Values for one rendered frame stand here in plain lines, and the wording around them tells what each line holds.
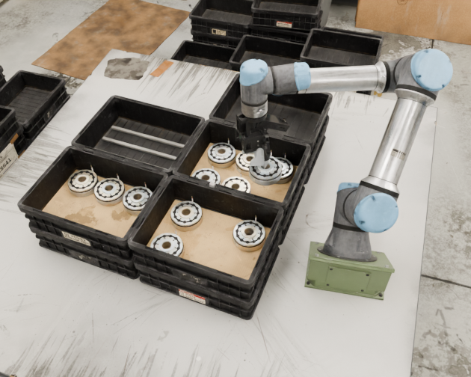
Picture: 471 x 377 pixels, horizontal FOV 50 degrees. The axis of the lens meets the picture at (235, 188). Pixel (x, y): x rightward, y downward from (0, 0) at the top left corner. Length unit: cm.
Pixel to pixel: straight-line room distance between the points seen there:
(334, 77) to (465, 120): 207
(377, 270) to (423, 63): 60
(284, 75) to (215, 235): 56
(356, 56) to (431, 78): 155
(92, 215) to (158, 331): 45
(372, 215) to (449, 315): 122
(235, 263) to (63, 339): 57
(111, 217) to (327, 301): 76
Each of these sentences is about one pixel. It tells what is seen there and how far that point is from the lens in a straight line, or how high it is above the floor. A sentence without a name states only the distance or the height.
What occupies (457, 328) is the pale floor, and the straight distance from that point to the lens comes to 258.
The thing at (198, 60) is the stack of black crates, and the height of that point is 27.
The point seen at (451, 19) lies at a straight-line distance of 423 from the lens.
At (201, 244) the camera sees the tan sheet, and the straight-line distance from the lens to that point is 163.
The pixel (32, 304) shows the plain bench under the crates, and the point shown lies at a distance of 180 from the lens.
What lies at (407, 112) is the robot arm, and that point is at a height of 123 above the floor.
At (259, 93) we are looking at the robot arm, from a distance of 141.
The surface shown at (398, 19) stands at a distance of 421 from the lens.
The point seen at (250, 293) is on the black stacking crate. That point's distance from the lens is 152.
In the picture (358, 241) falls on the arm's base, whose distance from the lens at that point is 161.
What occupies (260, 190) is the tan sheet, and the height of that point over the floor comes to 83.
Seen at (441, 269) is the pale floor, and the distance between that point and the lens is 273.
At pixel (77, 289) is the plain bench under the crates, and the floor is 70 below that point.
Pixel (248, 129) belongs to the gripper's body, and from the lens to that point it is 149.
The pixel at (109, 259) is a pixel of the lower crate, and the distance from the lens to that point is 169.
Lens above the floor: 216
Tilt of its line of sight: 49 degrees down
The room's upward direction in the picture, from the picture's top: 2 degrees counter-clockwise
